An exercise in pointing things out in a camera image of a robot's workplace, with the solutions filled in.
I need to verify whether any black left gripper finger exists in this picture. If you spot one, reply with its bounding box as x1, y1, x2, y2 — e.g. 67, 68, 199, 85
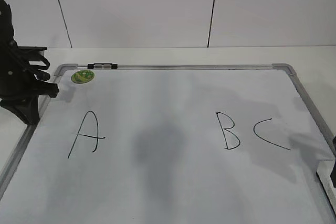
1, 95, 40, 125

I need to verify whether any white whiteboard with grey frame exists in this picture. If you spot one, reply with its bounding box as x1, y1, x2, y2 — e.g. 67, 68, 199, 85
1, 66, 335, 223

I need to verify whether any black and silver marker clip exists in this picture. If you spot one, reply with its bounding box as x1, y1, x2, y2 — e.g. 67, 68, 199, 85
87, 63, 118, 69

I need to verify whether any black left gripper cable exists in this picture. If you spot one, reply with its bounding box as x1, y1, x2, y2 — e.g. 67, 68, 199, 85
7, 40, 51, 81

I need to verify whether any white whiteboard eraser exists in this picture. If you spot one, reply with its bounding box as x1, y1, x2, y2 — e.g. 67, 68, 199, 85
317, 160, 335, 204

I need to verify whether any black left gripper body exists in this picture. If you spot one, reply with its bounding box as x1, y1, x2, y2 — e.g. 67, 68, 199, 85
1, 0, 59, 100

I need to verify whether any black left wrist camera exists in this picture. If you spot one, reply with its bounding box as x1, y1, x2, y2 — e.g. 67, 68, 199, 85
18, 46, 47, 61

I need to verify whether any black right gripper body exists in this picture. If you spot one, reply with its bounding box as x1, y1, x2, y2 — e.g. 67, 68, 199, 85
330, 136, 336, 182

